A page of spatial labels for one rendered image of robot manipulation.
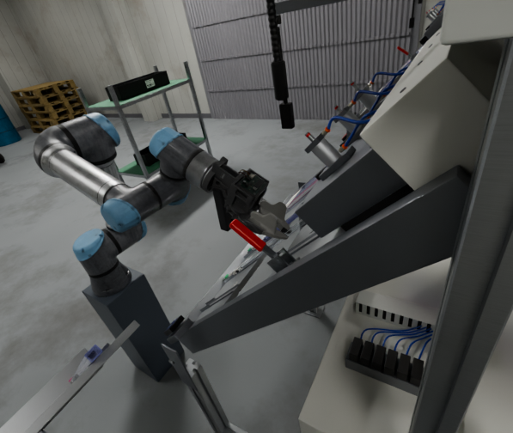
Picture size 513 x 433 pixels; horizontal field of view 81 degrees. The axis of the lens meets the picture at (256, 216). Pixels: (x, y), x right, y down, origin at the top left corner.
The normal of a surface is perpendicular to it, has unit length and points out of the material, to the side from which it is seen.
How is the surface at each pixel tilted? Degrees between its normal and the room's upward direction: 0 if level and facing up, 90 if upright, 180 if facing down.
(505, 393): 0
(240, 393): 0
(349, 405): 0
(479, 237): 90
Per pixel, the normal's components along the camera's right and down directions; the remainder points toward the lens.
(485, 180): -0.50, 0.55
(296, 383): -0.17, -0.82
